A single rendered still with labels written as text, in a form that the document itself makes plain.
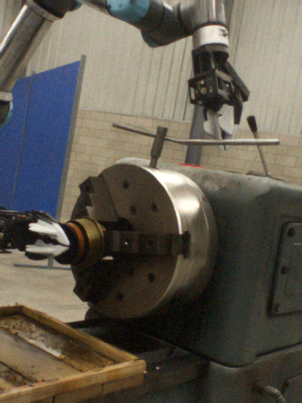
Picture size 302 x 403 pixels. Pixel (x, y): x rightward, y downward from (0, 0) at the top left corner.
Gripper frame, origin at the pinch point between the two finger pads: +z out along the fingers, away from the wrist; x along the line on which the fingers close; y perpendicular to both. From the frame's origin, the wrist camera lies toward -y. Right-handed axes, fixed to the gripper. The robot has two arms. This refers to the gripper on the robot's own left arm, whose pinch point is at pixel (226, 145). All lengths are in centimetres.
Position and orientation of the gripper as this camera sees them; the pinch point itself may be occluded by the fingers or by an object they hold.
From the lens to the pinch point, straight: 116.3
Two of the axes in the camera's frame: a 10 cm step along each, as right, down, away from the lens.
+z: 0.8, 9.8, -1.6
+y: -6.5, -0.7, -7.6
